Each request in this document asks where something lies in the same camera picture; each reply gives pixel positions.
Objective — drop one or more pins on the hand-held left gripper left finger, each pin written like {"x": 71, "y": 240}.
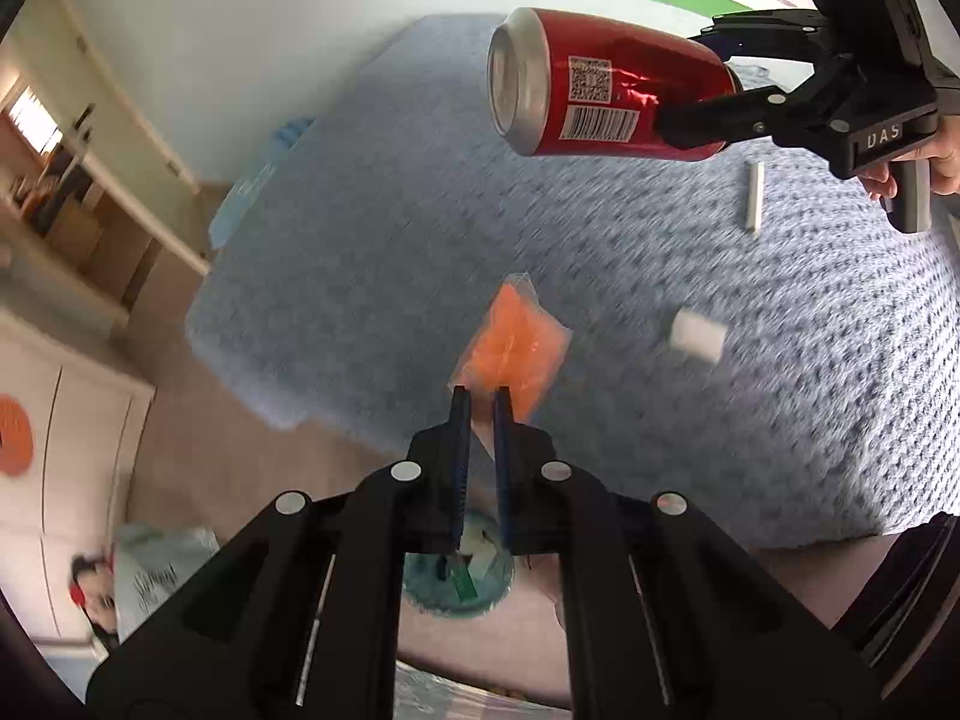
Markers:
{"x": 460, "y": 457}

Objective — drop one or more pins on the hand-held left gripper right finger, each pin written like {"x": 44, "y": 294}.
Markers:
{"x": 502, "y": 457}

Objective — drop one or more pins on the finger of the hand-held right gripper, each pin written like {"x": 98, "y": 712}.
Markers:
{"x": 720, "y": 124}
{"x": 765, "y": 30}

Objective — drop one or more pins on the clear bag with orange contents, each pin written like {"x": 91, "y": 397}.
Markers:
{"x": 514, "y": 345}

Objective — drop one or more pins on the red drink can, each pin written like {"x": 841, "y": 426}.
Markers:
{"x": 637, "y": 45}

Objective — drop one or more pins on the green trash bin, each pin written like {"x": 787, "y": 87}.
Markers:
{"x": 427, "y": 600}

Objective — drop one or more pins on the person's right hand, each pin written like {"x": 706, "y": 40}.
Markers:
{"x": 946, "y": 161}

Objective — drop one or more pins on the white stick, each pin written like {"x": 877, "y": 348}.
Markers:
{"x": 754, "y": 202}

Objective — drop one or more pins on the white crumpled paper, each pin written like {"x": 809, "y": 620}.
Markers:
{"x": 480, "y": 549}

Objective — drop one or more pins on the green card piece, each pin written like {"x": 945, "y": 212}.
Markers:
{"x": 463, "y": 585}

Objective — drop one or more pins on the white cube eraser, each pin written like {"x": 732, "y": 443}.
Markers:
{"x": 697, "y": 336}

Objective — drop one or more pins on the blue fleece blanket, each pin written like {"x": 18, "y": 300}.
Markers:
{"x": 375, "y": 240}

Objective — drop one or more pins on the printed white plastic bag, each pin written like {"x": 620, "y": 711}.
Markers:
{"x": 150, "y": 570}

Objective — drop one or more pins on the light blue plastic bag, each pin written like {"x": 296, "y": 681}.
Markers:
{"x": 255, "y": 187}

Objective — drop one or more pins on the white cabinet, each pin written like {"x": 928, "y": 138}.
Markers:
{"x": 75, "y": 450}

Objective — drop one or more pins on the red and black object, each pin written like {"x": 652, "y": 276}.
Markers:
{"x": 94, "y": 592}

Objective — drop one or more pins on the round orange sticker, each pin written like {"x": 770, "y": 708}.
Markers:
{"x": 13, "y": 435}

